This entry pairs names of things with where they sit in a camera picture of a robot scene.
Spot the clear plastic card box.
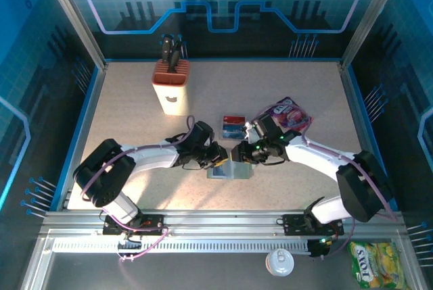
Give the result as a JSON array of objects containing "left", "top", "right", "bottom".
[{"left": 206, "top": 161, "right": 254, "bottom": 181}]

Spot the red credit card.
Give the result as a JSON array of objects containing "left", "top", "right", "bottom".
[{"left": 223, "top": 115, "right": 246, "bottom": 126}]

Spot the purple candy bag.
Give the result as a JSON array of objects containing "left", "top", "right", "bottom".
[{"left": 269, "top": 96, "right": 315, "bottom": 132}]

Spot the cream knife block bear cutout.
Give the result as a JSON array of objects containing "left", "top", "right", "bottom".
[{"left": 151, "top": 59, "right": 191, "bottom": 117}]

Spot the black controller board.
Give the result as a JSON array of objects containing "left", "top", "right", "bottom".
[{"left": 308, "top": 237, "right": 335, "bottom": 259}]

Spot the white tin can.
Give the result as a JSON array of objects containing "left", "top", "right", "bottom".
[{"left": 265, "top": 248, "right": 295, "bottom": 276}]

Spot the yellow candy bag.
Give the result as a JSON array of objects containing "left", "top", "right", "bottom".
[{"left": 348, "top": 241, "right": 409, "bottom": 290}]

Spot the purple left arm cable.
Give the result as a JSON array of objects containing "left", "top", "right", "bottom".
[{"left": 80, "top": 115, "right": 196, "bottom": 264}]

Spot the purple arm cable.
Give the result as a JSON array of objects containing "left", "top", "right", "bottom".
[
  {"left": 80, "top": 115, "right": 196, "bottom": 264},
  {"left": 258, "top": 103, "right": 398, "bottom": 259}
]

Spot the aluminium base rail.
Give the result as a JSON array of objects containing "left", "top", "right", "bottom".
[{"left": 39, "top": 209, "right": 407, "bottom": 235}]

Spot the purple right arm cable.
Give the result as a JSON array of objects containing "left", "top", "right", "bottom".
[{"left": 258, "top": 103, "right": 398, "bottom": 259}]

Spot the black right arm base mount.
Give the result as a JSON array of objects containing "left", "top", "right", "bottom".
[{"left": 282, "top": 214, "right": 345, "bottom": 237}]

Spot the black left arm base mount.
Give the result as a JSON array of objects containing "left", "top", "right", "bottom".
[{"left": 102, "top": 213, "right": 167, "bottom": 236}]

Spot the slotted white cable duct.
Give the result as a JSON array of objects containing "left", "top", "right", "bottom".
[{"left": 50, "top": 239, "right": 311, "bottom": 254}]

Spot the black handled knife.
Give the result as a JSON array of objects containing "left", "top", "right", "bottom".
[
  {"left": 160, "top": 34, "right": 174, "bottom": 65},
  {"left": 168, "top": 41, "right": 186, "bottom": 74}
]

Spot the aluminium frame post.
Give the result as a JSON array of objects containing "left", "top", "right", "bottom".
[
  {"left": 38, "top": 0, "right": 108, "bottom": 70},
  {"left": 340, "top": 0, "right": 408, "bottom": 70}
]

